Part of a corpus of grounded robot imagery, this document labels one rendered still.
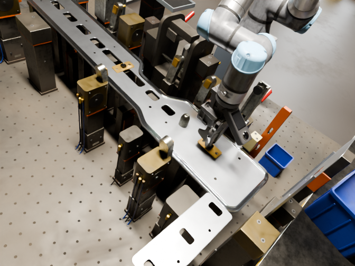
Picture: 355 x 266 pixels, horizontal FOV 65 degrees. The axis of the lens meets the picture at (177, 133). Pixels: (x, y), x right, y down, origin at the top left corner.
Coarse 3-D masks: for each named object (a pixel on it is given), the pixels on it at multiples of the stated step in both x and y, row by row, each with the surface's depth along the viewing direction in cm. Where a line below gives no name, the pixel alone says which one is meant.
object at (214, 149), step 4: (200, 140) 92; (200, 144) 91; (204, 144) 92; (212, 144) 92; (204, 148) 91; (208, 148) 91; (212, 148) 91; (216, 148) 92; (208, 152) 90; (212, 152) 90; (216, 152) 91; (220, 152) 91; (212, 156) 89; (216, 156) 89
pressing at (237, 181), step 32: (32, 0) 121; (64, 0) 127; (64, 32) 112; (96, 32) 117; (96, 64) 105; (128, 96) 98; (160, 96) 102; (160, 128) 92; (192, 128) 96; (192, 160) 87; (224, 160) 90; (224, 192) 83; (256, 192) 86
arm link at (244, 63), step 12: (240, 48) 64; (252, 48) 64; (264, 48) 66; (240, 60) 64; (252, 60) 63; (264, 60) 64; (228, 72) 68; (240, 72) 65; (252, 72) 65; (228, 84) 70; (240, 84) 68
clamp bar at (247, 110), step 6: (258, 84) 86; (264, 84) 85; (258, 90) 83; (264, 90) 85; (252, 96) 89; (258, 96) 88; (246, 102) 90; (252, 102) 90; (258, 102) 88; (246, 108) 92; (252, 108) 90; (246, 114) 93
